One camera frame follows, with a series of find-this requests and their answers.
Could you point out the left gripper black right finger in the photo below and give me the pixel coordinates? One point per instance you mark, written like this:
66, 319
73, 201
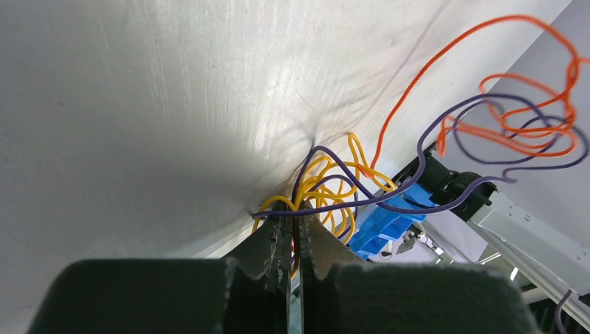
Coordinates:
341, 293

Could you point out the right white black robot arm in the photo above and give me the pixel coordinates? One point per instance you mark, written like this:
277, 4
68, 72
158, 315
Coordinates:
550, 264

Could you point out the blue plastic bin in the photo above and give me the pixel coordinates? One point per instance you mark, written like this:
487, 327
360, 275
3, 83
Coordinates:
376, 226

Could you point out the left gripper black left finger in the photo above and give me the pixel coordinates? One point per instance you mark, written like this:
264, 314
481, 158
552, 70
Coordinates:
245, 291

